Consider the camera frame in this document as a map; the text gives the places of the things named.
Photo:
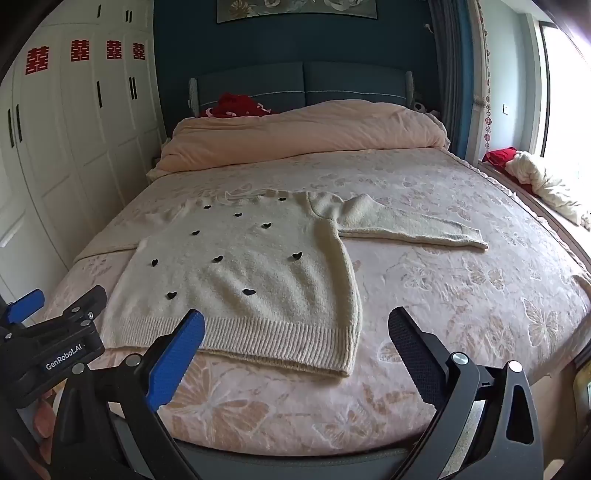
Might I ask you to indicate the floral patterned bed sheet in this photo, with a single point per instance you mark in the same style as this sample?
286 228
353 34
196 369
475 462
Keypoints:
461 314

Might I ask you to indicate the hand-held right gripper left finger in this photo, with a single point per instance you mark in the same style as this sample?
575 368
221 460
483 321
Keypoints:
178 364

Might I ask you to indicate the blue upholstered headboard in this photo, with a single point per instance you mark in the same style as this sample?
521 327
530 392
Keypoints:
341 83

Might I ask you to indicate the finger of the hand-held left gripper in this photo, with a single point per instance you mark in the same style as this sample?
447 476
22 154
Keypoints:
85 302
25 304

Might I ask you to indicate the grey curtain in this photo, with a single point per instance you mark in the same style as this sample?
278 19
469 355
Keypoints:
455 69

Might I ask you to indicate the pink pillow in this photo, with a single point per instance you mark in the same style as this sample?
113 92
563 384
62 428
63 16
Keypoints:
314 134

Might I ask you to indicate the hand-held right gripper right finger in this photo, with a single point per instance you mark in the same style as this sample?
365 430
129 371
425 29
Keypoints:
415 355

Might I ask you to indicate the white wardrobe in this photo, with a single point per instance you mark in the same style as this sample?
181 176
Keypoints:
60 161

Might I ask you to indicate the hanging bead garland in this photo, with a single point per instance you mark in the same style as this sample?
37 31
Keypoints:
487 120

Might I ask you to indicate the cream knit sweater black hearts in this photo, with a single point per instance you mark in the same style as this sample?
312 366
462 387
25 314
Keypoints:
254 286

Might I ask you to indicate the window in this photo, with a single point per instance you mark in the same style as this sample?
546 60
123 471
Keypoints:
568 101

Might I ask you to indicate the framed wall picture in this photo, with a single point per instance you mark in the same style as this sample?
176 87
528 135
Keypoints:
295 9

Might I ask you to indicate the plain red cloth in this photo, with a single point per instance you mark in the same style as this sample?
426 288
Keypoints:
498 157

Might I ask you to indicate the red paper-cut decal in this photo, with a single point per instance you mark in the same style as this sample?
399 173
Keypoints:
37 60
80 50
139 50
114 49

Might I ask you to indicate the plush toy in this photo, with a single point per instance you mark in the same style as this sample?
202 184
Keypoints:
422 107

